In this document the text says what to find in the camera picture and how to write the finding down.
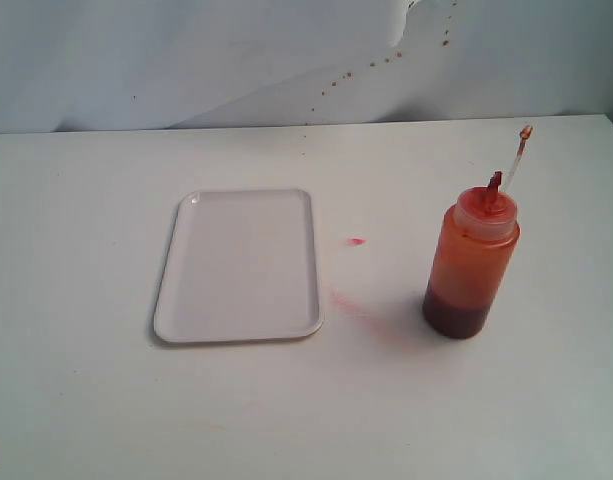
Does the ketchup squeeze bottle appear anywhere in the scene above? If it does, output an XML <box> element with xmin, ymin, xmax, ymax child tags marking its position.
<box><xmin>422</xmin><ymin>125</ymin><xmax>533</xmax><ymax>340</ymax></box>

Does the white rectangular plastic tray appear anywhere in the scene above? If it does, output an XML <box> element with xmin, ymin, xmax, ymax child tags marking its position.
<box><xmin>153</xmin><ymin>189</ymin><xmax>323</xmax><ymax>345</ymax></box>

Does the white backdrop paper sheet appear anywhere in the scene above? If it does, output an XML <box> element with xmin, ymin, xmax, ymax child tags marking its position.
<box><xmin>0</xmin><ymin>1</ymin><xmax>613</xmax><ymax>133</ymax></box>

